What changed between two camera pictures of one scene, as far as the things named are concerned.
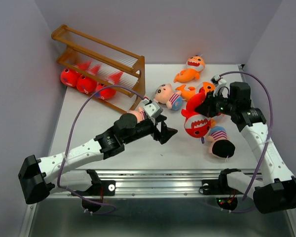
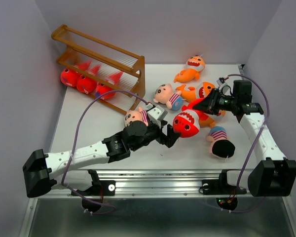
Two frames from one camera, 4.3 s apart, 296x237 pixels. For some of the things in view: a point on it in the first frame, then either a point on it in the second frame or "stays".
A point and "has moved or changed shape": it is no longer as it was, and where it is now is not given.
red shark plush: x=196 y=125 has moved or changed shape
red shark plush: x=69 y=77 stays
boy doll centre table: x=164 y=95 stays
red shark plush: x=109 y=93 stays
